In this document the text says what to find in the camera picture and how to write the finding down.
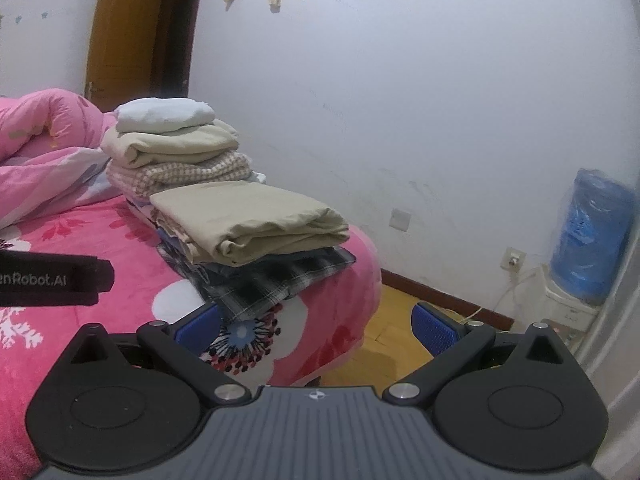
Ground pink floral bed sheet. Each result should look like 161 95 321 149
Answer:
1 197 382 479

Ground blue water jug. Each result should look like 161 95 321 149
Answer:
549 168 636 306

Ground blank wall plate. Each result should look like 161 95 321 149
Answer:
388 208 412 232

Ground lower wall socket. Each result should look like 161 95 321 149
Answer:
500 247 526 274

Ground brown wooden door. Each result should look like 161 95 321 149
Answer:
85 0 200 112

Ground blue pink floral quilt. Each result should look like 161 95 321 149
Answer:
1 89 119 228

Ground beige trousers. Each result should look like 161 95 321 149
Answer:
150 181 349 268

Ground white power cord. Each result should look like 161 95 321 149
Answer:
459 259 547 326

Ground white water dispenser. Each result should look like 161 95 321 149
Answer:
540 264 601 354

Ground folded clothes stack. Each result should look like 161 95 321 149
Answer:
101 98 266 203

